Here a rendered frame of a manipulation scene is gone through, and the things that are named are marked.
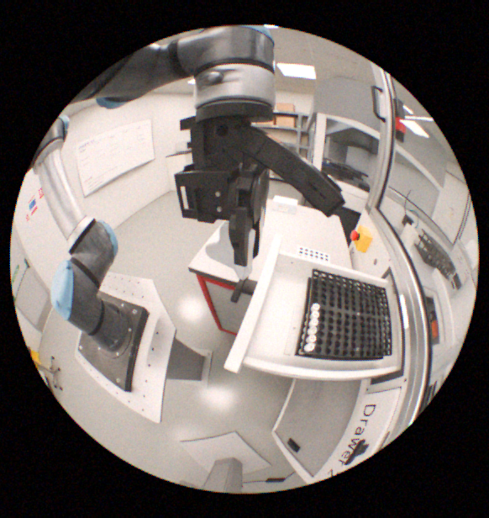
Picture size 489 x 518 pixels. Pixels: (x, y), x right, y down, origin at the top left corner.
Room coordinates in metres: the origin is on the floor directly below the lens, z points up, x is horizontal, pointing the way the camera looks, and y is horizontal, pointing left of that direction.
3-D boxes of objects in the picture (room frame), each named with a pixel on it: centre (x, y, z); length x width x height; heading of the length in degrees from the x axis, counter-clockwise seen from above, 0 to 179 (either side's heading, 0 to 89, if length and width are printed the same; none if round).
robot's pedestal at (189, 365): (0.05, 0.39, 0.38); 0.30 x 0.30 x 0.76; 86
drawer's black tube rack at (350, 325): (0.08, -0.22, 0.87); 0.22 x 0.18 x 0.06; 70
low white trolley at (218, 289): (0.53, -0.19, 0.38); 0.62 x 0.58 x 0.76; 160
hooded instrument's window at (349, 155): (1.54, -1.23, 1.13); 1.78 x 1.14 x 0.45; 160
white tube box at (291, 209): (0.74, -0.22, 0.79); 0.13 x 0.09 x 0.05; 70
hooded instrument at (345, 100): (1.55, -1.25, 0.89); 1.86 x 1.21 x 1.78; 160
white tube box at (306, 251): (0.33, -0.23, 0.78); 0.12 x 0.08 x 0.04; 69
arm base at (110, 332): (0.05, 0.38, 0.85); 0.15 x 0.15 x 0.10
